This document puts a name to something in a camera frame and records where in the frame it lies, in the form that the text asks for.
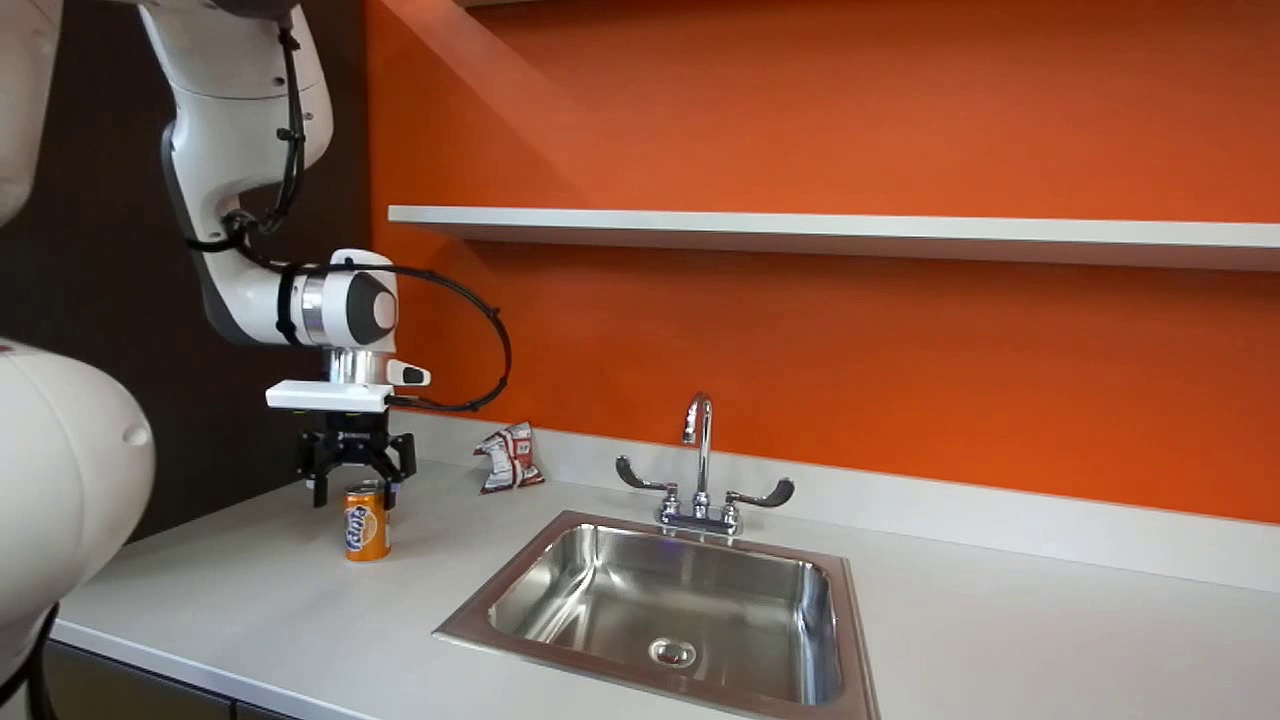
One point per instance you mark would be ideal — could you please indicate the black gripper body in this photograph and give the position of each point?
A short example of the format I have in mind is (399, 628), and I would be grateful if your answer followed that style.
(349, 430)

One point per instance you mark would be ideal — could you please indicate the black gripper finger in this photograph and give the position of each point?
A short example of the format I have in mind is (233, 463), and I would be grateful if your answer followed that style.
(393, 465)
(315, 469)

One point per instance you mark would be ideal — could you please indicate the orange soda can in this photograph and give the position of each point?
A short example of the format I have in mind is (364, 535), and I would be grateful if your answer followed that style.
(364, 524)

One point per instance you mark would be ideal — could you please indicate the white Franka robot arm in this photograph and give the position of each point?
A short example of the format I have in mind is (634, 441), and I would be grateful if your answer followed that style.
(242, 145)

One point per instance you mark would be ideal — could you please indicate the stainless steel sink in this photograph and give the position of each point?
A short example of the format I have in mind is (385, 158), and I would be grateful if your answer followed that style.
(666, 613)

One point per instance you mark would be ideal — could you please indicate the crumpled snack wrapper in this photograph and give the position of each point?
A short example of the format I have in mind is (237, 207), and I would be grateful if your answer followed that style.
(509, 463)

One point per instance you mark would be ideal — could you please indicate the dark wood cabinet panel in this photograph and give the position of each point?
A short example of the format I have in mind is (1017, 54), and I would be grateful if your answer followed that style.
(95, 264)

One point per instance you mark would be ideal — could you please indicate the white counter backsplash strip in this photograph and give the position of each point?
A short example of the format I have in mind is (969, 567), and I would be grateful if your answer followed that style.
(1014, 524)

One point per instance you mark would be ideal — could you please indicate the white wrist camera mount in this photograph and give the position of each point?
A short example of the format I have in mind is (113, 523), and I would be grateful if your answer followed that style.
(332, 394)

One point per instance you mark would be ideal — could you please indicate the white wall shelf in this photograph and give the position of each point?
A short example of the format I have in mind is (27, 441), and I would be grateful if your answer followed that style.
(826, 235)

